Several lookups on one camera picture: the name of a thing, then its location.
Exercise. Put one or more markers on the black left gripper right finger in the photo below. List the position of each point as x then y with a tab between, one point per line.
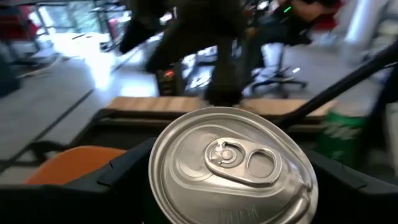
342	202

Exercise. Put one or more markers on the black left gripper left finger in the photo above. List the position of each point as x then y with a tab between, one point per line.
118	193

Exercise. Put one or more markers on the green Sprite soda can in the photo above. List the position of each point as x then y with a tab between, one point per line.
230	174

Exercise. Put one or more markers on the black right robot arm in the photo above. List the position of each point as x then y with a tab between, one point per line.
217	46

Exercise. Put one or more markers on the green soda can with label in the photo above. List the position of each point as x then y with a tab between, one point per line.
340	140

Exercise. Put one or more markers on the orange plastic bin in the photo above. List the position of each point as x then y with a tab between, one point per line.
71	165

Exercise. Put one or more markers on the black computer tower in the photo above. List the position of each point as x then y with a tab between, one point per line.
169	81

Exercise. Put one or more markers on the white pillar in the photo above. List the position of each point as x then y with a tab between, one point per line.
362	18

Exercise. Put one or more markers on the person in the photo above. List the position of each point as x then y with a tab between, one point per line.
304	9

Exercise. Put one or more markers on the black diagonal frame strut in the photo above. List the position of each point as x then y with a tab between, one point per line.
335	87

